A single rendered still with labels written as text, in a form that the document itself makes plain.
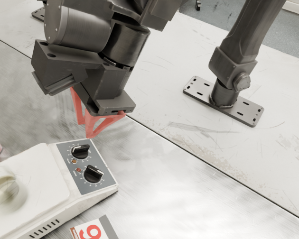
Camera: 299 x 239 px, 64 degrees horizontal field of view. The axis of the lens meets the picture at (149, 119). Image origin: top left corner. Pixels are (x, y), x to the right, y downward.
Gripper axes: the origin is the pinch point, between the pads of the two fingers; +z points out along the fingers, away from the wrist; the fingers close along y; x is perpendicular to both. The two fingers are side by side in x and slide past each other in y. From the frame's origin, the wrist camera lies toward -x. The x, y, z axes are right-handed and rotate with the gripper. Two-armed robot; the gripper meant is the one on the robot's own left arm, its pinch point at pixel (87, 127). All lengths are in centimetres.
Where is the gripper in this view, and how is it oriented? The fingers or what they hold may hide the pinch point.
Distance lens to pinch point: 43.1
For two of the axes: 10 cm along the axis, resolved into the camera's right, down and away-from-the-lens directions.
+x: 7.0, -0.8, 7.1
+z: -4.4, 7.3, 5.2
